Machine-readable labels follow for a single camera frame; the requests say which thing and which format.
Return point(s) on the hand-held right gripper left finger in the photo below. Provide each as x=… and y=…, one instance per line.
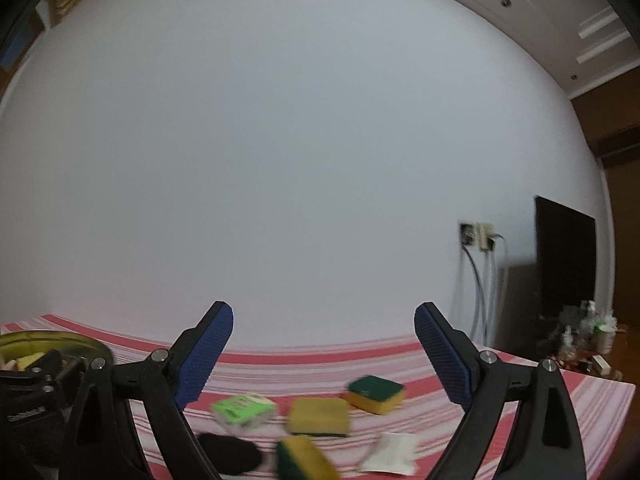
x=210, y=355

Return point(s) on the white box with green label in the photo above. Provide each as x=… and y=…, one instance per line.
x=240, y=406

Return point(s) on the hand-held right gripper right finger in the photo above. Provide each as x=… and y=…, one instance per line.
x=442, y=355

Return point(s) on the round blue cookie tin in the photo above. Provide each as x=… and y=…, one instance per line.
x=60, y=341

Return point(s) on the wooden cabinet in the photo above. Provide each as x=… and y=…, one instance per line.
x=625, y=360

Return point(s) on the beige wall socket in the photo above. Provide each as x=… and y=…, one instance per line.
x=484, y=236

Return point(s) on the wooden door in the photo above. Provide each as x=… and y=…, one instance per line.
x=620, y=200

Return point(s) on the red white striped tablecloth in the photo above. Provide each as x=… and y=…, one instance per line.
x=310, y=362

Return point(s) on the beige packet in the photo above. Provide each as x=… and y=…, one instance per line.
x=392, y=452

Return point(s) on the open dark wall socket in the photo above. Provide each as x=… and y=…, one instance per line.
x=467, y=233

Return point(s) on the black oval pad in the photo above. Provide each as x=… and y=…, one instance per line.
x=230, y=455

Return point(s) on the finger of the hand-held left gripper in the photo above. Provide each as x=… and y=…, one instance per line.
x=50, y=361

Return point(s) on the cluster of clear bottles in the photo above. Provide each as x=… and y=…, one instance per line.
x=580, y=325

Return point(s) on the black television screen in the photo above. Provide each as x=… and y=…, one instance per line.
x=565, y=260

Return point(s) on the yellow and green sponge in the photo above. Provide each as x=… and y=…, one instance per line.
x=317, y=415
x=375, y=387
x=25, y=360
x=307, y=460

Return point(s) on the white paper cup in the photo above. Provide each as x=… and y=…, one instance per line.
x=605, y=339

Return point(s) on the small white box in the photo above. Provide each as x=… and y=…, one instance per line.
x=600, y=363

